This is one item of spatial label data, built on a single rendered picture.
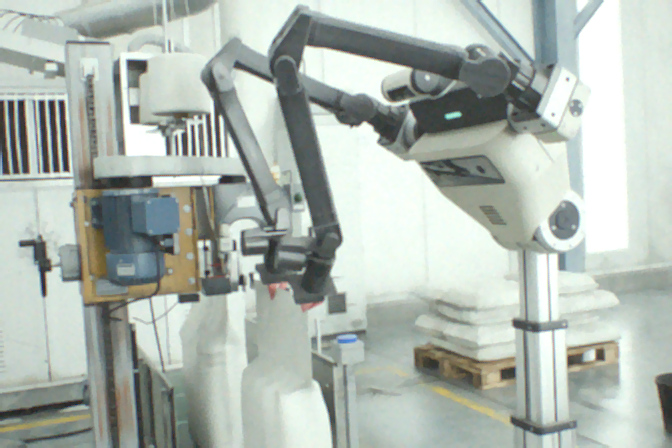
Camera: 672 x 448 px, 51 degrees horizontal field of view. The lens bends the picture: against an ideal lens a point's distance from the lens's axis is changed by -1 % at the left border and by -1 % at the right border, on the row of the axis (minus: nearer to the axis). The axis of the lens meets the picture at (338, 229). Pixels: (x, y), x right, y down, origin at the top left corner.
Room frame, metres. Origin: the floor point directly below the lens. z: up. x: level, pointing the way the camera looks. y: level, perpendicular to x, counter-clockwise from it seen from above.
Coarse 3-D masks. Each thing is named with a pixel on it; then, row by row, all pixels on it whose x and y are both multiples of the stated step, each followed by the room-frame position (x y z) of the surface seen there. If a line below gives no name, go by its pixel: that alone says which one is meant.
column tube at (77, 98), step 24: (72, 48) 2.01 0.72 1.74; (96, 48) 2.04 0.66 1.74; (72, 72) 2.01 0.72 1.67; (72, 96) 2.01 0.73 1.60; (96, 96) 2.03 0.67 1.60; (72, 120) 2.01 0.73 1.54; (72, 144) 2.01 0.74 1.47; (96, 144) 2.03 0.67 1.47; (72, 168) 2.09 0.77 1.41; (96, 312) 2.02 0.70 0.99; (120, 312) 2.04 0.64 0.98; (96, 336) 2.02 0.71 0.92; (120, 336) 2.04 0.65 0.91; (96, 360) 2.01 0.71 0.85; (120, 360) 2.04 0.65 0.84; (96, 384) 2.01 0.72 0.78; (120, 384) 2.04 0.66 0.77; (96, 408) 2.01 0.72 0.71; (120, 408) 2.04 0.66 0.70; (96, 432) 2.01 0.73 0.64; (120, 432) 2.03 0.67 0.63
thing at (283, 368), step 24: (264, 288) 2.00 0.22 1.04; (264, 312) 2.03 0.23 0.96; (288, 312) 1.76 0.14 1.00; (264, 336) 2.05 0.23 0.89; (288, 336) 1.77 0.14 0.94; (264, 360) 1.96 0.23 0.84; (288, 360) 1.79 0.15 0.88; (264, 384) 1.80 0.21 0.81; (288, 384) 1.72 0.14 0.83; (312, 384) 1.64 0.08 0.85; (264, 408) 1.74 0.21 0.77; (288, 408) 1.69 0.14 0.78; (312, 408) 1.72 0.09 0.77; (264, 432) 1.74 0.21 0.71; (288, 432) 1.69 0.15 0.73; (312, 432) 1.71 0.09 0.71
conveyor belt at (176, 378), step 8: (168, 376) 3.69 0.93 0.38; (176, 376) 3.68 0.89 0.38; (176, 384) 3.52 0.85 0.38; (176, 392) 3.37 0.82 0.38; (184, 392) 3.36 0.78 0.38; (176, 400) 3.23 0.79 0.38; (184, 400) 3.22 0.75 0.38; (176, 408) 3.10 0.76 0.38; (184, 408) 3.10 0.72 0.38; (184, 416) 2.98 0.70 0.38; (184, 424) 2.87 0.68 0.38; (184, 432) 2.77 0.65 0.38; (184, 440) 2.67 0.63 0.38; (192, 440) 2.67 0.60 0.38
